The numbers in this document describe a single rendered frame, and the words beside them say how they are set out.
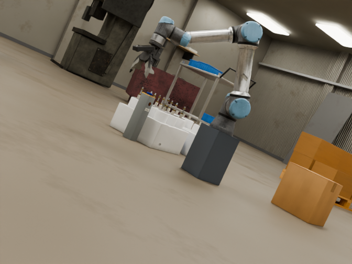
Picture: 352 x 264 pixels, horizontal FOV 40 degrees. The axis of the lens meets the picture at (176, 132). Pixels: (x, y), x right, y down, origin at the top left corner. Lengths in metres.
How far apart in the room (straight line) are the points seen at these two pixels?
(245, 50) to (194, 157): 0.69
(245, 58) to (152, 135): 0.87
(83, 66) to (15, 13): 3.35
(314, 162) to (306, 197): 2.92
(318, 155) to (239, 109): 3.52
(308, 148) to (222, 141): 3.43
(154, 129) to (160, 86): 4.15
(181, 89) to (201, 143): 4.56
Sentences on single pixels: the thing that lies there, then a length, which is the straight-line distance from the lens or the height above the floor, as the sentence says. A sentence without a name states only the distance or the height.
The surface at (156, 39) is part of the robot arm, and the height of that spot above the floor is 0.61.
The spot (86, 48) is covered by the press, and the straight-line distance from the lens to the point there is 8.99.
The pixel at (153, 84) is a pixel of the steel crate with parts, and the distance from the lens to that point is 7.31.
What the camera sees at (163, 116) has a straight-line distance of 3.23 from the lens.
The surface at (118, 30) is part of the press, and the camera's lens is 9.15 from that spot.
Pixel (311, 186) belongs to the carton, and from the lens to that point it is 3.20.
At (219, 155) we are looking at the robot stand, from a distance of 2.82.
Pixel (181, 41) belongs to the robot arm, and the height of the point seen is 0.66.
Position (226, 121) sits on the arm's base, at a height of 0.37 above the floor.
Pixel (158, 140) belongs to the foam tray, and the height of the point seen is 0.06.
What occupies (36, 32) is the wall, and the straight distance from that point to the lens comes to 12.09.
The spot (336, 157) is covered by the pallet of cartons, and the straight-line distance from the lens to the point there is 6.40.
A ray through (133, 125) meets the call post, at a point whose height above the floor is 0.09.
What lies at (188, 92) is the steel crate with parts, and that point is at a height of 0.52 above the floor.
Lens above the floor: 0.37
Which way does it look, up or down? 4 degrees down
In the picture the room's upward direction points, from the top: 25 degrees clockwise
